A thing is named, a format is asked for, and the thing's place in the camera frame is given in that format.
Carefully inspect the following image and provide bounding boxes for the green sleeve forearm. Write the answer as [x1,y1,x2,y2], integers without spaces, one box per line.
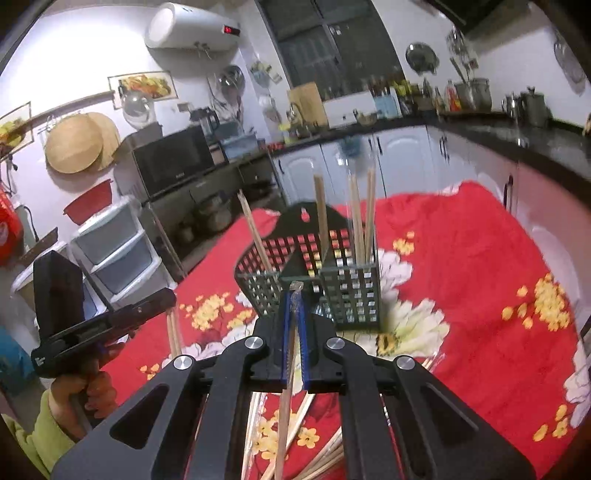
[1,389,75,479]

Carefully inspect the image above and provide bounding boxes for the chopstick pair crossing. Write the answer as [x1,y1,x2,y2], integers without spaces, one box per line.
[345,153,377,267]

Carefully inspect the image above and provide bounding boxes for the black microwave oven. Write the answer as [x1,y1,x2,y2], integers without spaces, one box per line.
[133,126,215,199]

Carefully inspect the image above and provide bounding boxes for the fruit picture on wall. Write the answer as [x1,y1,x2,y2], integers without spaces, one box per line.
[107,71,178,110]

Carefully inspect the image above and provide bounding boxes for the white plastic drawer unit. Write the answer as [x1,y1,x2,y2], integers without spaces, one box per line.
[69,196,176,308]

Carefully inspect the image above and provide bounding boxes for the grey lidded pot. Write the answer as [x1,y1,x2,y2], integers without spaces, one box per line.
[521,86,549,128]

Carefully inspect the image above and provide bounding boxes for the round bamboo board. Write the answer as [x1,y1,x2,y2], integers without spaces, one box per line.
[45,112,120,175]

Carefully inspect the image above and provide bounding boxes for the black kitchen counter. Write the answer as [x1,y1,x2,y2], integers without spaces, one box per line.
[270,112,590,206]

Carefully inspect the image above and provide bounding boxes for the steel cooking pot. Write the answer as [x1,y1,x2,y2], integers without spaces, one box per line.
[455,78,493,112]

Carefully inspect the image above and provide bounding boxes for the wooden cutting board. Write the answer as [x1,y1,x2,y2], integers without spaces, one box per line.
[287,82,329,127]

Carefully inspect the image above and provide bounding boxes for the glass lid on wall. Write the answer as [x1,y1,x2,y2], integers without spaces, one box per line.
[121,90,156,129]

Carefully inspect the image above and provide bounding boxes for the hanging pot lid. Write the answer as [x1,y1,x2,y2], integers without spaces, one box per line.
[405,42,440,75]

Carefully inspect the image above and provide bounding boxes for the white water heater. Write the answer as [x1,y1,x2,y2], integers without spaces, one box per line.
[144,2,242,52]

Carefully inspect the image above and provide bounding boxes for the wooden chopstick pair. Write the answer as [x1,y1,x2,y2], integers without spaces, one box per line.
[238,190,276,273]

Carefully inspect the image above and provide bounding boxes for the dark kitchen window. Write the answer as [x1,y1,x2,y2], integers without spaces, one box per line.
[256,0,405,100]

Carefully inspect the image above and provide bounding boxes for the left hand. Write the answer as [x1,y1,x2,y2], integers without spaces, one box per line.
[48,342,125,441]

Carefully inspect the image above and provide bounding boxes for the dark green utensil basket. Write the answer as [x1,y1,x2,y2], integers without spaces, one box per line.
[235,202,382,332]

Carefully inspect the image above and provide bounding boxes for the red plastic basin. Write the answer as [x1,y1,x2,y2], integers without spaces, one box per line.
[63,179,112,226]

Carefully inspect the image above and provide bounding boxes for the red floral table cloth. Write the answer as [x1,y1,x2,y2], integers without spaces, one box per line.
[105,182,590,479]

